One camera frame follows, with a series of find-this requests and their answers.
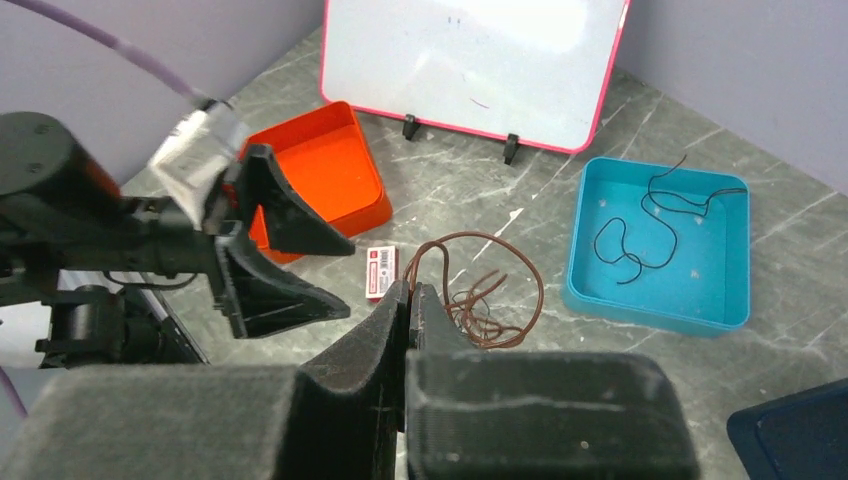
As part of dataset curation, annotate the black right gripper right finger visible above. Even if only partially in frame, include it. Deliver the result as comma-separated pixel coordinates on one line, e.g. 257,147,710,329
405,284,701,479

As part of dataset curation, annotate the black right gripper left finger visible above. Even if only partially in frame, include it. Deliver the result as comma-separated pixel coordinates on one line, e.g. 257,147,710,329
274,280,410,479

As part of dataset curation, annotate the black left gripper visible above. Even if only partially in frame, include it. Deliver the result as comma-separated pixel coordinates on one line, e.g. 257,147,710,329
119,143,355,339

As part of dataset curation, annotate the brown thin cable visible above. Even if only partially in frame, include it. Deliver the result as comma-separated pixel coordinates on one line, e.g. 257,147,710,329
401,231,547,350

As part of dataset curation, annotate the black thin cable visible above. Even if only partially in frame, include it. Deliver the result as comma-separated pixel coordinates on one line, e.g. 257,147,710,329
592,154,749,286

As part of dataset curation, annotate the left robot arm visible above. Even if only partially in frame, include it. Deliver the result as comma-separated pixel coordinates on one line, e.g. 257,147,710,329
1,112,355,369

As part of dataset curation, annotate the small red white card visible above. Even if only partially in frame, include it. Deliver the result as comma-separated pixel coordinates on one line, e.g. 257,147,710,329
365,246,399,302

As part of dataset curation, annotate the orange square tray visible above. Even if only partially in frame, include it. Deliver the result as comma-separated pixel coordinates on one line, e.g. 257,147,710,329
248,101,392,237

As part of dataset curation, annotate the teal square tray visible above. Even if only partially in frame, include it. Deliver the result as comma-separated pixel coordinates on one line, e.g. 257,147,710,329
561,157,751,338

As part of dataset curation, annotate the pink framed whiteboard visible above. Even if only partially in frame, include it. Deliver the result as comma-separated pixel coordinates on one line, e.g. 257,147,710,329
320,0,630,153

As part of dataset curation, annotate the dark blue square tray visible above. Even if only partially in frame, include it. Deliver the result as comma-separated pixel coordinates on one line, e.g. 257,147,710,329
726,379,847,479

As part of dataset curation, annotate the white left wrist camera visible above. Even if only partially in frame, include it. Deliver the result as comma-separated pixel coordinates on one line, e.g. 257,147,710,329
148,100,249,230

